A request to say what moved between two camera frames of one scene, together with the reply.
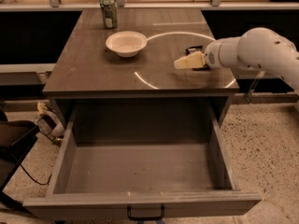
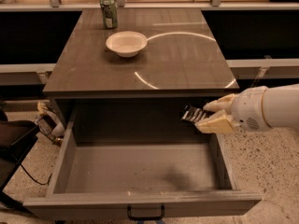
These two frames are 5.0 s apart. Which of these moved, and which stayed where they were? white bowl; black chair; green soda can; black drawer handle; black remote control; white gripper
Moved: white gripper; black remote control
Stayed: black drawer handle; green soda can; white bowl; black chair
